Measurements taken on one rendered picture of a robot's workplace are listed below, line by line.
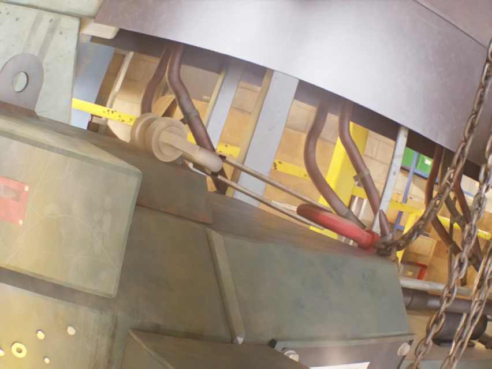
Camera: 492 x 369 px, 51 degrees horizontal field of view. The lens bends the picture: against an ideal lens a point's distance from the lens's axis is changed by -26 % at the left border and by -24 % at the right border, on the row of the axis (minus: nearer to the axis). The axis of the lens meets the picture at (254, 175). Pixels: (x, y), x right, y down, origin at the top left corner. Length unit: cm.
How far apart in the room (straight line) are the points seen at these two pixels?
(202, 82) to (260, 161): 466
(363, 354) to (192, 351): 22
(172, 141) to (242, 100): 550
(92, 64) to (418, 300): 272
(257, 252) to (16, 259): 24
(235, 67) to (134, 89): 446
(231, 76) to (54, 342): 104
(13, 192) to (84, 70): 318
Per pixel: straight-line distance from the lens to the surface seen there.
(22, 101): 56
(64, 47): 102
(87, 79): 352
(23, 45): 103
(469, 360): 137
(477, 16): 131
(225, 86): 135
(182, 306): 44
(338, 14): 107
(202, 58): 135
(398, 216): 610
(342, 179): 268
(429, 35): 118
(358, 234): 67
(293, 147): 395
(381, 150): 656
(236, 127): 386
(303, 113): 618
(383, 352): 61
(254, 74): 138
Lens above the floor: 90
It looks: 2 degrees down
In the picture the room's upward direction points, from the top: 18 degrees clockwise
